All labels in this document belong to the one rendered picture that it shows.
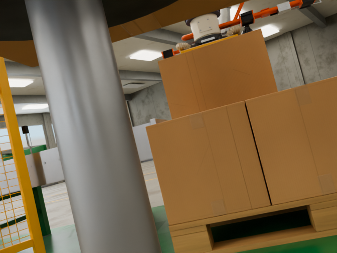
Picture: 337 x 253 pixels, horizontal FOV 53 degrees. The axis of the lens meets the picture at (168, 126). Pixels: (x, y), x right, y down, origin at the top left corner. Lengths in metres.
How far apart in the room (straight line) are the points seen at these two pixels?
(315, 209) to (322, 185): 0.09
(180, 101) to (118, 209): 1.76
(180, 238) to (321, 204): 0.53
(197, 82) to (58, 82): 1.74
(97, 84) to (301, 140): 1.15
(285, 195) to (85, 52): 1.18
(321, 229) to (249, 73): 0.92
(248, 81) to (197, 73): 0.29
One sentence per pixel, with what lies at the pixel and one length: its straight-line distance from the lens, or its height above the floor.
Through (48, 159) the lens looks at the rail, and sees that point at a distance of 2.06.
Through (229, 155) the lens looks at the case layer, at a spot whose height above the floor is 0.36.
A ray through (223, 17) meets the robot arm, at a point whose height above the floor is 1.30.
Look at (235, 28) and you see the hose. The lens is 2.07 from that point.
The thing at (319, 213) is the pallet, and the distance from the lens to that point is 1.37.
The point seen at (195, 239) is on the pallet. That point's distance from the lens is 1.38.
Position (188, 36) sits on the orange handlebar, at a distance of 2.17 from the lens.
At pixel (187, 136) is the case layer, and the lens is 1.32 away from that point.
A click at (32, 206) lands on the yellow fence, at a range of 2.05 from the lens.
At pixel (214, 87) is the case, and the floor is 0.70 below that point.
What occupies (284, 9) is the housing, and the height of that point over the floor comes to 1.06.
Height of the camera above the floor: 0.44
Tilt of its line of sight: 4 degrees up
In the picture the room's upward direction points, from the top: 14 degrees counter-clockwise
